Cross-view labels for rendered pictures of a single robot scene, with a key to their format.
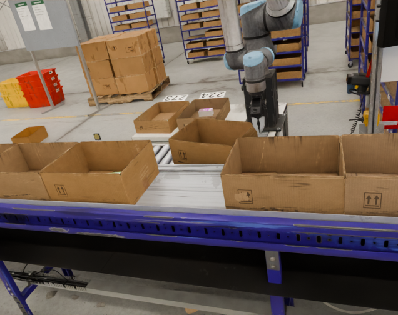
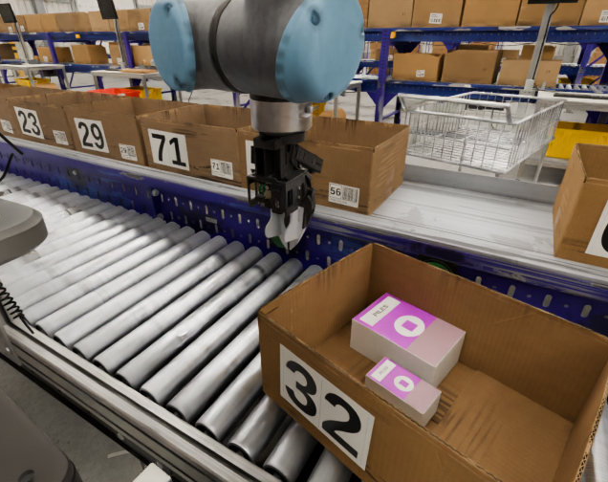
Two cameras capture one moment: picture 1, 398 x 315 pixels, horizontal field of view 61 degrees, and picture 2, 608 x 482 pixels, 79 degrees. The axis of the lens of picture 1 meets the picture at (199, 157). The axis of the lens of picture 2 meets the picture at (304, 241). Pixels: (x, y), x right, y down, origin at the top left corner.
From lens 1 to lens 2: 2.14 m
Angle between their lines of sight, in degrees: 124
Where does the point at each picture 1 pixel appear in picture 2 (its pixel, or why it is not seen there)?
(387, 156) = (197, 155)
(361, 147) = (218, 144)
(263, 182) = (361, 128)
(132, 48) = not seen: outside the picture
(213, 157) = (421, 298)
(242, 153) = (365, 178)
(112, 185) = (593, 168)
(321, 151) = not seen: hidden behind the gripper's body
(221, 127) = (384, 430)
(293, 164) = not seen: hidden behind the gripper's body
